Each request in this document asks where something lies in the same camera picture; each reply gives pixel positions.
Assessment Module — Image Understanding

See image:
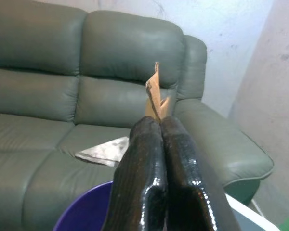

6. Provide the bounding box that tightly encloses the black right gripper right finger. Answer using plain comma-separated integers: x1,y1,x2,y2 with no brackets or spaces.
160,115,240,231

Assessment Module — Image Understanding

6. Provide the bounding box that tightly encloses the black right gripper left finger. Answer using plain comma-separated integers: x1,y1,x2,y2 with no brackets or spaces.
105,115,169,231

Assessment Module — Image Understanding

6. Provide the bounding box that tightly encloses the brown torn cardboard piece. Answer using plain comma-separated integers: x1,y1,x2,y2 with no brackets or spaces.
144,61,174,124

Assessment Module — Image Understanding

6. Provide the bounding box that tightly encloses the purple plastic rubbish bin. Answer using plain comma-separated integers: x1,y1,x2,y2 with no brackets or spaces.
52,180,114,231

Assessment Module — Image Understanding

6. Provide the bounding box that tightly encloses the grey crumpled paper sheet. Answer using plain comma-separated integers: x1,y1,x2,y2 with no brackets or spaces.
75,136,130,168

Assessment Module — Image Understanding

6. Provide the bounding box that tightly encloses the grey green leather sofa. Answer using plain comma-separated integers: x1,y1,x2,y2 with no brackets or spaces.
0,0,275,231

